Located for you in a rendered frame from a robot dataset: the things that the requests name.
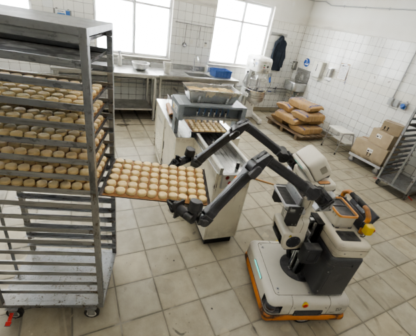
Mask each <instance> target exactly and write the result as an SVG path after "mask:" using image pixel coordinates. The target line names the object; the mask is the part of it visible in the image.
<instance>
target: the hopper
mask: <svg viewBox="0 0 416 336"><path fill-rule="evenodd" d="M182 83H183V86H184V90H185V93H186V96H187V98H188V100H190V102H193V103H213V104H224V105H233V104H234V103H235V102H236V100H238V98H239V97H240V96H241V95H242V93H241V92H239V91H238V90H236V89H235V88H234V87H232V86H226V85H212V84H204V83H190V82H182ZM203 87H206V88H208V89H210V90H212V89H217V88H221V89H222V88H226V89H227V90H229V91H232V93H226V92H218V91H202V90H193V89H197V88H200V89H202V88H203ZM189 88H193V89H189ZM217 90H218V89H217Z"/></svg>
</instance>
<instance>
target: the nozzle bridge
mask: <svg viewBox="0 0 416 336"><path fill-rule="evenodd" d="M199 108H200V111H199ZM205 108H206V111H205ZM211 109H212V110H211ZM171 110H172V111H173V120H172V130H173V132H174V133H177V132H178V126H179V121H182V120H183V119H192V120H210V121H231V126H233V125H234V124H236V123H237V122H239V121H242V120H244V119H245V116H246V112H247V108H246V107H245V106H244V105H242V104H241V103H240V102H238V101H236V102H235V103H234V104H233V105H224V104H213V103H193V102H190V100H188V98H187V96H186V95H174V94H173V96H172V104H171ZM197 110H198V112H199V114H198V117H196V111H197ZM203 110H204V113H205V114H204V116H203V117H202V112H203ZM228 110H229V112H228ZM209 111H210V113H211V114H210V115H209V117H207V114H208V112H209ZM214 111H215V114H216V113H217V114H216V116H215V117H213V113H214ZM220 111H221V113H222V111H223V113H222V115H221V117H220V118H219V112H220ZM225 112H227V113H228V115H227V116H226V118H224V115H225ZM231 126H230V127H231Z"/></svg>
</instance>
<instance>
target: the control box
mask: <svg viewBox="0 0 416 336"><path fill-rule="evenodd" d="M238 174H239V173H223V175H222V176H221V182H220V186H219V187H220V189H224V188H226V186H228V182H232V180H234V178H235V177H236V176H238ZM226 177H229V179H226Z"/></svg>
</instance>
